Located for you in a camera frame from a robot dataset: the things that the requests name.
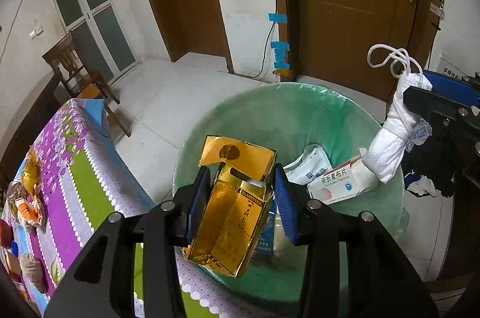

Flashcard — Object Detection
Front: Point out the white paper notice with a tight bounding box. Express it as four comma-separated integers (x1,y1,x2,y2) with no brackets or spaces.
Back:
438,55,474,79

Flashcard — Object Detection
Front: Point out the blue box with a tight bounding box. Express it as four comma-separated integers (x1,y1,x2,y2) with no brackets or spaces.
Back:
255,198,280,256

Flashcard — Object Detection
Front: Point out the blue tape patch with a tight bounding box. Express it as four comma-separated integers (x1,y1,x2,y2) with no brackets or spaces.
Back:
270,40,292,70

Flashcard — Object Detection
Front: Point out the gold foil wrapper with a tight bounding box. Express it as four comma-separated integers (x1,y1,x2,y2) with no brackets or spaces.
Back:
22,147,43,191

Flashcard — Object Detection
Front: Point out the white cloth bundle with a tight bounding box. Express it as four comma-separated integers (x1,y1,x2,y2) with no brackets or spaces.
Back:
365,43,432,185

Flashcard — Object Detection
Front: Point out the wooden chair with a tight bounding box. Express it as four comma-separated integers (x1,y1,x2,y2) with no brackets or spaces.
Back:
42,31,132,137

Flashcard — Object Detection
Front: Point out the floral striped tablecloth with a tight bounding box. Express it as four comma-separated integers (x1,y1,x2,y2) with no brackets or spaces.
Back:
0,98,301,318

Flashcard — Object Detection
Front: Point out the glass double door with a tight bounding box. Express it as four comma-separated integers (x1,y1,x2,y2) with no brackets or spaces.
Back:
44,0,138,86

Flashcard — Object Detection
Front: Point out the dark wooden round table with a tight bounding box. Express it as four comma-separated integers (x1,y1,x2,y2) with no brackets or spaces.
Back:
0,72,65,184

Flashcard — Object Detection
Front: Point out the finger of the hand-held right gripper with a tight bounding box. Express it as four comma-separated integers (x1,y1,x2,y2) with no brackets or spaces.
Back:
403,85,480,172
423,70,480,106

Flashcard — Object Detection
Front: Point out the white medicine box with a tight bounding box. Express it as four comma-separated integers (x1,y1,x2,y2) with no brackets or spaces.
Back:
307,149,378,206

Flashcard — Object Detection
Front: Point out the black wall cable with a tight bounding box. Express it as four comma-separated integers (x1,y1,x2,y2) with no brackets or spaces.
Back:
245,0,286,79

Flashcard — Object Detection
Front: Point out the white paper bag blue print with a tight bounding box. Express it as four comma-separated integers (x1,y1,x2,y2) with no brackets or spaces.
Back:
283,145,334,186

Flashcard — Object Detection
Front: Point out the green lined plastic bin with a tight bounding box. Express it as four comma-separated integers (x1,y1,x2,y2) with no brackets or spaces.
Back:
172,81,410,304

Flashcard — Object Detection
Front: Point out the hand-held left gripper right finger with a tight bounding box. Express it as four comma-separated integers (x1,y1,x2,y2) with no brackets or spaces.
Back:
272,164,440,318

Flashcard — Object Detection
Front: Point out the red apple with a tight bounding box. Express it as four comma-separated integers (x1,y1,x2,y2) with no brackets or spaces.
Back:
0,218,13,248

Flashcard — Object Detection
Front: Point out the beige sponge block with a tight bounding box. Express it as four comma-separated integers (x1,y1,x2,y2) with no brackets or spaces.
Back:
19,252,49,295

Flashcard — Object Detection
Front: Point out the dark cloth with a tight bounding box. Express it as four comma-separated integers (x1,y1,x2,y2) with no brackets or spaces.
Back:
402,143,457,199

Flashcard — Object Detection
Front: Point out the panelled brown wooden door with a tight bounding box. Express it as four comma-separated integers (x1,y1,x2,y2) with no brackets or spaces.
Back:
292,0,448,106

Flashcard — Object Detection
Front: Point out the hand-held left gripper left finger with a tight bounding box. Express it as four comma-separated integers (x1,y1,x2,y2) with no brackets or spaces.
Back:
44,166,212,318

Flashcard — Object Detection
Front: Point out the round gold packaged food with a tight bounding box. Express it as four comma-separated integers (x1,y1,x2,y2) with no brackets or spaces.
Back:
4,181,30,220

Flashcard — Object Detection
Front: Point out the orange crumpled wrapper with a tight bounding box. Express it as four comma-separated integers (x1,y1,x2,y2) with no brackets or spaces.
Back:
17,199,46,229

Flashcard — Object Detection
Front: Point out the gold cigarette box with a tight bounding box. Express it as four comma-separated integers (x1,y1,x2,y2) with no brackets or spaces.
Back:
182,134,278,278

